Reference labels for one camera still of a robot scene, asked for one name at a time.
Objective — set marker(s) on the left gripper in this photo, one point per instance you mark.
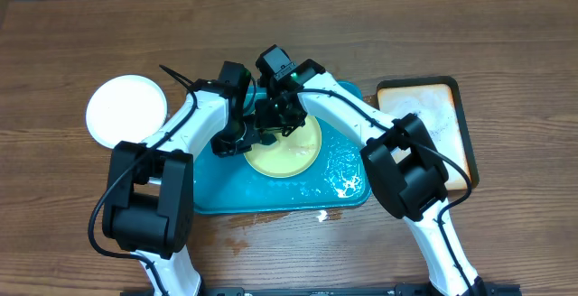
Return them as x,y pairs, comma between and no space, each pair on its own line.
223,150

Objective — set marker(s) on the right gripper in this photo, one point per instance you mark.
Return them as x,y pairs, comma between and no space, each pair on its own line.
271,123

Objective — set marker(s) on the yellow-green plate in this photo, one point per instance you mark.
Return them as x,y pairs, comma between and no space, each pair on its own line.
288,156

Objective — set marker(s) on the white plate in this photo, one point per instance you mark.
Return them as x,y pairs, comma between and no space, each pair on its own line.
126,108

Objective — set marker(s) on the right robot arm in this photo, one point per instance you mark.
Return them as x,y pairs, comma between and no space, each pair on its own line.
408,174

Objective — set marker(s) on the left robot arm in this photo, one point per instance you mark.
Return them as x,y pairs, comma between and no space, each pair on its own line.
147,207

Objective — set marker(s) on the teal plastic tray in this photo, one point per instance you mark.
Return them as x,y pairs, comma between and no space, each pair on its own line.
231,186

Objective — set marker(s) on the black baking tray with suds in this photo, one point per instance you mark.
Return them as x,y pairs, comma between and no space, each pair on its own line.
437,103

